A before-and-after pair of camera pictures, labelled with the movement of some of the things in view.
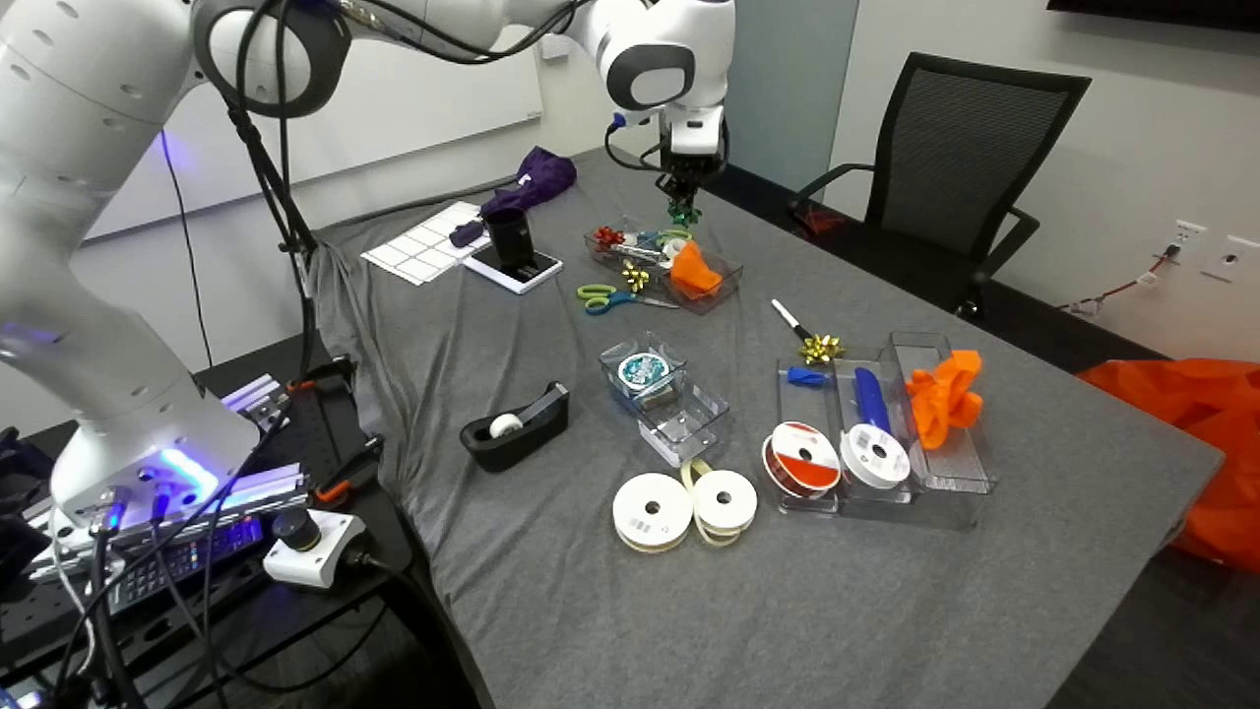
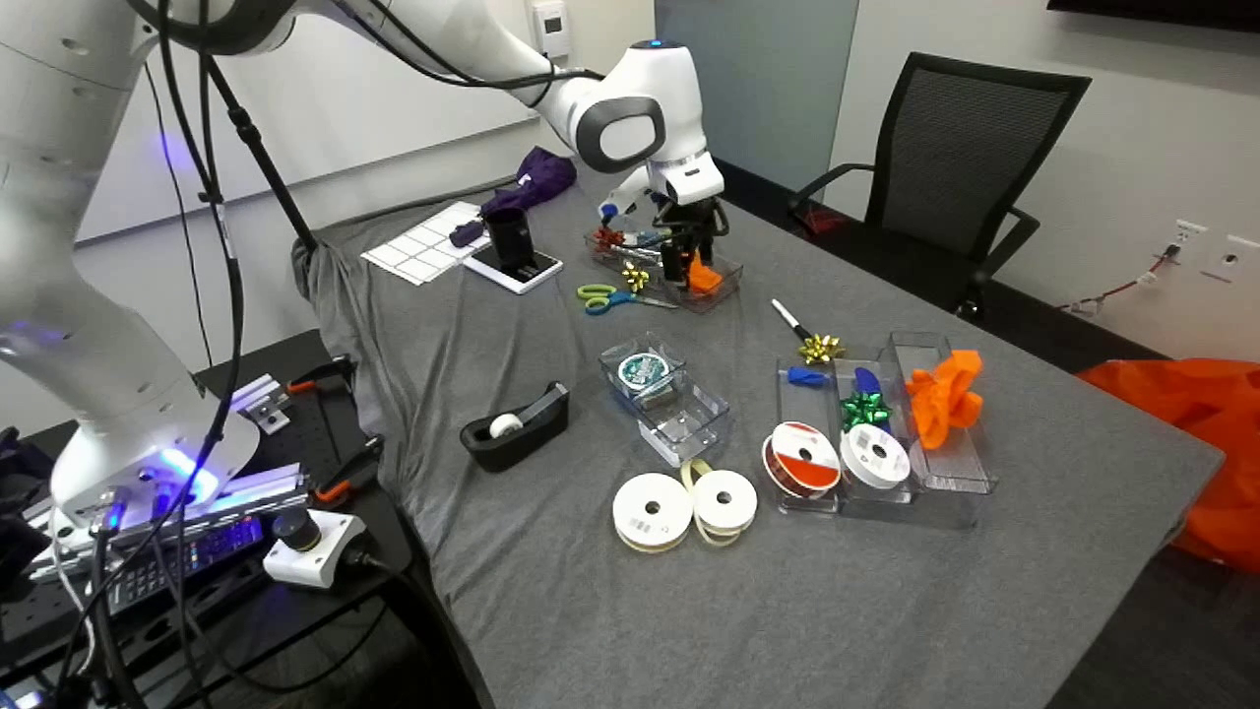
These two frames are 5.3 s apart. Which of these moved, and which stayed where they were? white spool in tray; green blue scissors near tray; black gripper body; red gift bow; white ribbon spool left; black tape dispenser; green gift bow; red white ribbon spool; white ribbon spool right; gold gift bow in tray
Moved: black gripper body; green gift bow
Stayed: white ribbon spool left; white ribbon spool right; white spool in tray; gold gift bow in tray; black tape dispenser; red white ribbon spool; red gift bow; green blue scissors near tray
